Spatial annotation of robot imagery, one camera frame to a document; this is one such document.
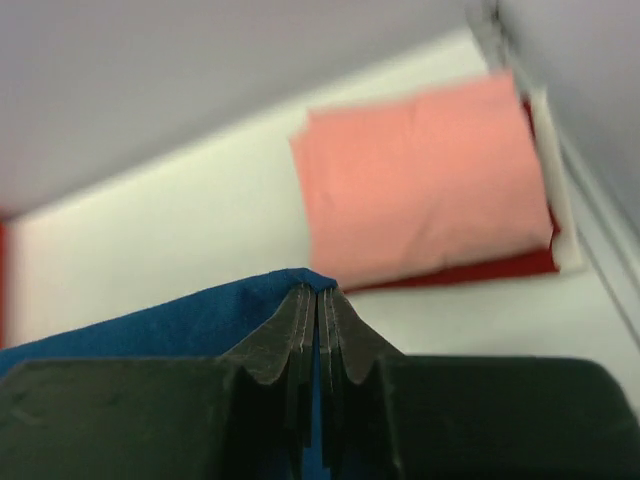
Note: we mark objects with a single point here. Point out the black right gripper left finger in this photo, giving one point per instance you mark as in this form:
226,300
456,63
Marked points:
278,358

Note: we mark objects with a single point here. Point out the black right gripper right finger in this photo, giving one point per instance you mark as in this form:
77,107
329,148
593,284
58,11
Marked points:
353,419

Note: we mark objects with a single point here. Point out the blue t-shirt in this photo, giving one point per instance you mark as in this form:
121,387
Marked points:
143,396

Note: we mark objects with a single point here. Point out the folded pink t-shirt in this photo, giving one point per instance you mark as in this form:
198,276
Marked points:
317,158

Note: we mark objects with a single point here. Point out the folded red t-shirt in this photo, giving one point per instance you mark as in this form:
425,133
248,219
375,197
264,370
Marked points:
441,195

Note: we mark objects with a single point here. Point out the aluminium frame rail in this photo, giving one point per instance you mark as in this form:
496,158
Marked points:
608,237

